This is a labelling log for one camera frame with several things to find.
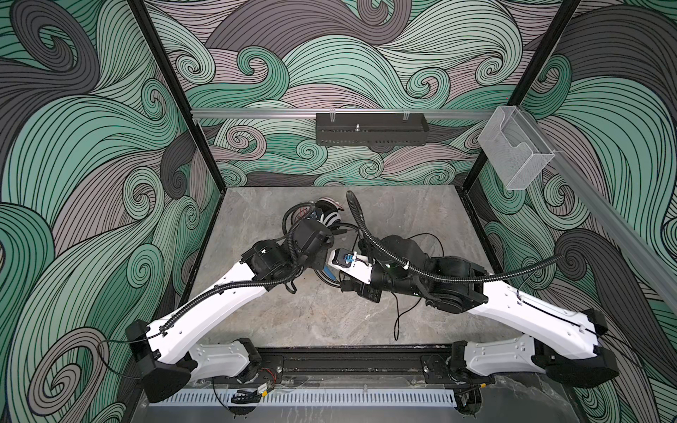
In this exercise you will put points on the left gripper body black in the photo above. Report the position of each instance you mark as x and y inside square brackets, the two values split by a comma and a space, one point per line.
[312, 263]

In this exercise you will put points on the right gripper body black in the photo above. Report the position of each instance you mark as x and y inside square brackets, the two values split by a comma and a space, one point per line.
[383, 281]

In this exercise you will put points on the white black headphones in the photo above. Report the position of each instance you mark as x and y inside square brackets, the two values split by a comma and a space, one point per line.
[326, 210]

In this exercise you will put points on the black blue headphones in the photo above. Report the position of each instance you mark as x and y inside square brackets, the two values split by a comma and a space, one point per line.
[326, 275]

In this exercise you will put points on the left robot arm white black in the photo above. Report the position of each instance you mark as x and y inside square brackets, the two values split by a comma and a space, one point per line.
[167, 351]

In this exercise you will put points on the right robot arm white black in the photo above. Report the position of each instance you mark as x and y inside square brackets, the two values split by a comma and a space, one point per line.
[562, 344]

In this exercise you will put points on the black perforated metal tray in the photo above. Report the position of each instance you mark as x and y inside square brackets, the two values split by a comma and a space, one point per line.
[378, 130]

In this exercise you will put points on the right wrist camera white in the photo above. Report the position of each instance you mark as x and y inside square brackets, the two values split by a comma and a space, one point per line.
[352, 264]

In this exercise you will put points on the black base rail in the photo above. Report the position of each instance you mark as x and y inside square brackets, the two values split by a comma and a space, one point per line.
[370, 365]

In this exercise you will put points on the white slotted cable duct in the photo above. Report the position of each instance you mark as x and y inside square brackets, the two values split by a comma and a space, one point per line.
[359, 397]

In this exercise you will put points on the aluminium rail back wall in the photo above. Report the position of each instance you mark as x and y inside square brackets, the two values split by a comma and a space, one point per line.
[294, 113]

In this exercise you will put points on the aluminium rail wall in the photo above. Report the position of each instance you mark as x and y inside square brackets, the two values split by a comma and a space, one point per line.
[294, 113]
[627, 194]

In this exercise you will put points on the clear plastic wall bin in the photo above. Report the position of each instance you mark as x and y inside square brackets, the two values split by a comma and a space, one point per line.
[516, 147]

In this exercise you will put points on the aluminium rail right wall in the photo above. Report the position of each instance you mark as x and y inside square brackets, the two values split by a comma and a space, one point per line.
[627, 194]

